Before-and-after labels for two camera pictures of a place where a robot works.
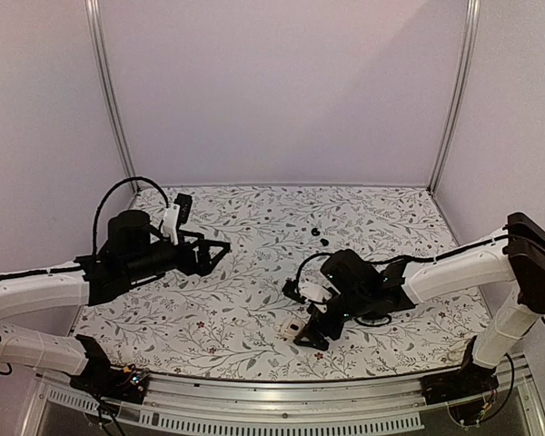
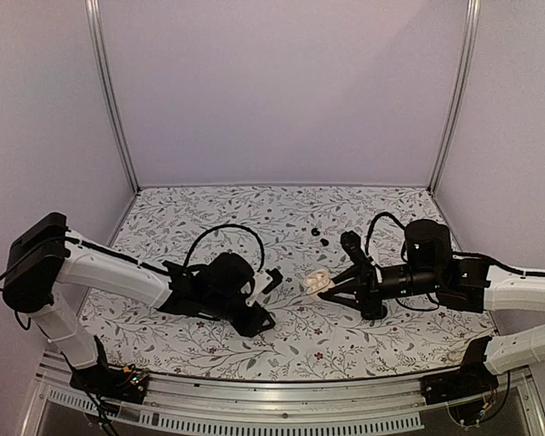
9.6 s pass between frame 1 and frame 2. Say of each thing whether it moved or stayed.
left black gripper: moved
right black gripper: moved
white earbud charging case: moved
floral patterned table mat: stayed
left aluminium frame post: stayed
